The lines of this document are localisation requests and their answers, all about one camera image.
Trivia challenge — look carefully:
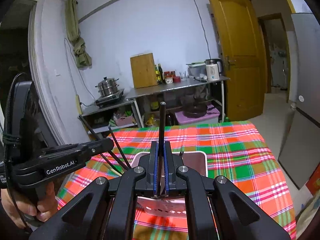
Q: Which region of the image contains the black chopstick patterned end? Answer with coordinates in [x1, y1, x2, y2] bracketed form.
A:
[100, 153, 122, 174]

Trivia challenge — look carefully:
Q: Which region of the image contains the silver refrigerator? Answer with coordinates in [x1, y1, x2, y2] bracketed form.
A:
[278, 13, 319, 189]

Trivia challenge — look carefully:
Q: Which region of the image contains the light wooden chopstick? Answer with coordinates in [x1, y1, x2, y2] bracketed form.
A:
[103, 163, 122, 176]

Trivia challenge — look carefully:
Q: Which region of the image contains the red lidded jar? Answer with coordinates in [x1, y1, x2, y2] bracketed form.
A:
[164, 71, 181, 85]

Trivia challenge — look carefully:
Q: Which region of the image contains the pink plastic utensil holder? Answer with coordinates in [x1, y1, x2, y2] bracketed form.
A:
[138, 151, 208, 218]

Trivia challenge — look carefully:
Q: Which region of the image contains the black induction cooker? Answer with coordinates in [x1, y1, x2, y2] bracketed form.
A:
[95, 89, 124, 108]

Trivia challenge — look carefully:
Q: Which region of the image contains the steel kitchen shelf table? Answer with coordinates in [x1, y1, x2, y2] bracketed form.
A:
[125, 76, 229, 122]

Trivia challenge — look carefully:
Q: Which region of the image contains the beige power strip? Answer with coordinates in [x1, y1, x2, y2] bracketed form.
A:
[75, 94, 82, 115]

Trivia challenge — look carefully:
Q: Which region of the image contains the stainless steel steamer pot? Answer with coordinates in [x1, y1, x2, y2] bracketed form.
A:
[96, 77, 119, 97]

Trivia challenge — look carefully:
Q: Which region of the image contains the dark oil bottle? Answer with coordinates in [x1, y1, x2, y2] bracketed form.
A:
[158, 63, 165, 84]

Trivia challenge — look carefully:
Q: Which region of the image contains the yellow wooden door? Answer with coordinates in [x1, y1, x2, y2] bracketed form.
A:
[209, 0, 265, 121]

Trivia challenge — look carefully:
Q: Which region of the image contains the plaid tablecloth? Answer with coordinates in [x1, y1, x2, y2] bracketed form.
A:
[56, 121, 296, 239]

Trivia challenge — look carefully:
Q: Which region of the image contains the person's left hand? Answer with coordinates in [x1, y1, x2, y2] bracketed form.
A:
[1, 182, 57, 229]

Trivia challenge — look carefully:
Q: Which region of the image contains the purple storage box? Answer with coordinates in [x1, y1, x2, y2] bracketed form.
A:
[175, 104, 220, 125]

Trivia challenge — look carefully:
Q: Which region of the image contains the wooden cutting board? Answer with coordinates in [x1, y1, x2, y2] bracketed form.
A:
[130, 53, 158, 89]

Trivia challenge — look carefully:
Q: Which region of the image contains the grey rice cooker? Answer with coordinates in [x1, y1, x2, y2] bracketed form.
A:
[187, 62, 207, 78]

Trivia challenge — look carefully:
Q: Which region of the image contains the low steel side shelf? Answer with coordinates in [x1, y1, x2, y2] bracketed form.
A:
[82, 99, 141, 139]

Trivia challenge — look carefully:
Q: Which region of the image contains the black frying pan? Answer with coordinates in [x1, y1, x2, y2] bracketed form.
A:
[182, 103, 214, 118]

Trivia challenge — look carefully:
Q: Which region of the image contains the green hanging curtain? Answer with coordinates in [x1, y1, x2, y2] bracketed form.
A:
[65, 0, 92, 68]

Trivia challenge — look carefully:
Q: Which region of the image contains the white electric kettle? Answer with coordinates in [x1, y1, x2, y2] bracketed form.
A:
[205, 59, 223, 81]

